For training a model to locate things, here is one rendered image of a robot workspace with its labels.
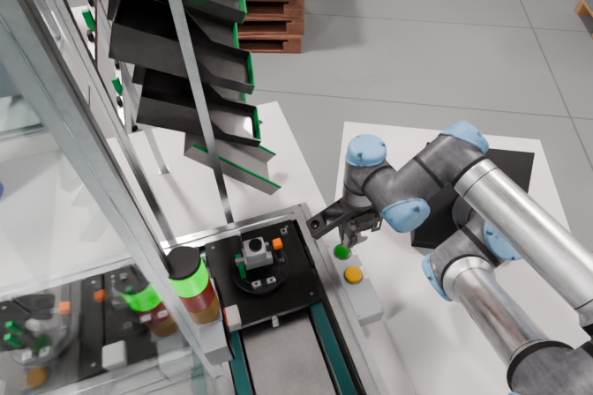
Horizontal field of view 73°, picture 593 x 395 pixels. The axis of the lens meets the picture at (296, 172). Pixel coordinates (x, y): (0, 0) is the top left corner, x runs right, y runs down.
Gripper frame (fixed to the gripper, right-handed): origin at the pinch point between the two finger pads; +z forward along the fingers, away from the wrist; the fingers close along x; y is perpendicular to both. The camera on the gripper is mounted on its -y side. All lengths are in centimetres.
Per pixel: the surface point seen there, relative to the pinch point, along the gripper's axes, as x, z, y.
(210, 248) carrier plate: 11.5, 2.3, -32.2
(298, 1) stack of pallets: 235, 56, 66
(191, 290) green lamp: -20, -39, -33
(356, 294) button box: -11.7, 3.3, -1.1
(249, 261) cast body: -0.7, -7.1, -23.9
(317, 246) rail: 4.0, 4.0, -5.5
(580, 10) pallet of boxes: 207, 95, 326
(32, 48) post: -19, -75, -36
